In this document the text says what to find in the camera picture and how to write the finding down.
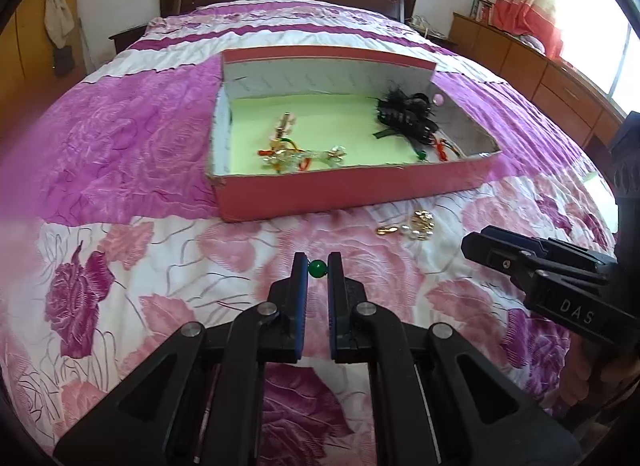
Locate person's right hand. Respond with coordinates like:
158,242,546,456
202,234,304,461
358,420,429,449
570,341,640,412

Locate beige hanging cloth bag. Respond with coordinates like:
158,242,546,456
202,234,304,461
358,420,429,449
44,0,76,49

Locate white and red curtain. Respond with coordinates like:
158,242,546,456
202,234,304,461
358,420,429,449
492,0,576,59

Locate dark hanging bag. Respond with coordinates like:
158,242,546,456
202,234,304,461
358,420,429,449
52,46,76,77

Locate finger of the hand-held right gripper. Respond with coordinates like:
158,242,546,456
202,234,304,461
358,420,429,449
479,225,620,274
461,233,548,293

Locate green bead red cord pendant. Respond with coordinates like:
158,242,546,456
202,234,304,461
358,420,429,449
415,137,462,163

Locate black feather hair bow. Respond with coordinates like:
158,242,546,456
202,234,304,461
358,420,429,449
370,86,441,151

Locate pink cardboard box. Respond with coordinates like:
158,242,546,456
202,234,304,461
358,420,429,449
205,46,502,223

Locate pink floral quilt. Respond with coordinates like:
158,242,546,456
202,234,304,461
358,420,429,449
0,0,626,466

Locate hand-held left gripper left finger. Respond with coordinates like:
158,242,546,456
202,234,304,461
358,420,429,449
52,252,309,466

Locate green paper box liner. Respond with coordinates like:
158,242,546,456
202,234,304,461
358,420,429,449
225,92,426,177

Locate long wooden cabinet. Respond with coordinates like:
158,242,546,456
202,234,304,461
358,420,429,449
448,12,626,147

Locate gold crystal flower brooches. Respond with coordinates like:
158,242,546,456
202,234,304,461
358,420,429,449
260,145,351,175

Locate white cable bundle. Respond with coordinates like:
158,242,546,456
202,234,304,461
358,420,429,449
410,14,451,39

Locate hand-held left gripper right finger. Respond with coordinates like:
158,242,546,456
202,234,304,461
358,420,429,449
327,251,583,466

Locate orange wooden wardrobe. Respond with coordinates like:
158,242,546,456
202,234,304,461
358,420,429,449
0,0,81,111

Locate red green cord bracelet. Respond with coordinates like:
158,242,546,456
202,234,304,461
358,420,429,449
257,136,307,157

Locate white stick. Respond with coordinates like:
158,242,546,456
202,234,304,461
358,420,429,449
77,18,93,71

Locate dark wooden nightstand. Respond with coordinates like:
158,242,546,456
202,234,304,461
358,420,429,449
109,23,148,54

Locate pink flower gold hair clip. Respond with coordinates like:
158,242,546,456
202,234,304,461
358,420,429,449
271,113,299,145

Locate gold pearl hair clip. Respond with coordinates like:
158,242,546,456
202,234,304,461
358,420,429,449
399,210,437,243

